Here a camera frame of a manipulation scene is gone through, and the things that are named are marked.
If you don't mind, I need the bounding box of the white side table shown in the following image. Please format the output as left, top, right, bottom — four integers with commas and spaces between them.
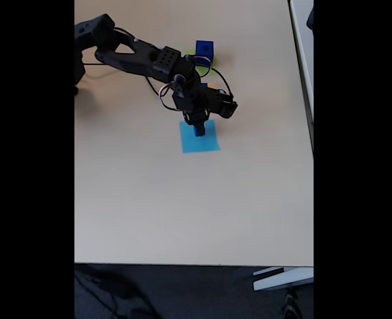
288, 0, 314, 154

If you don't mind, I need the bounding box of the white table foot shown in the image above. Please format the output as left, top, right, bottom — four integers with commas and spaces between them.
252, 266, 314, 292

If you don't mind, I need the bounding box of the black floor cable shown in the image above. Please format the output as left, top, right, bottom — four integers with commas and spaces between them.
74, 267, 157, 319

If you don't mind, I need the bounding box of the largest blue cube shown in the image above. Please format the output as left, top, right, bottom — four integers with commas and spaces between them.
195, 40, 215, 66

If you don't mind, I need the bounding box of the light blue paper square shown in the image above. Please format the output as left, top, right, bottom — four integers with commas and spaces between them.
178, 119, 221, 154

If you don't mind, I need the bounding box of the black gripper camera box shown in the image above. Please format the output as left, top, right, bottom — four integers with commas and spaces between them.
205, 86, 239, 120

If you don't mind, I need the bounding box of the green paper square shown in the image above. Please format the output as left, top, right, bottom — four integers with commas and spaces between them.
184, 49, 219, 76

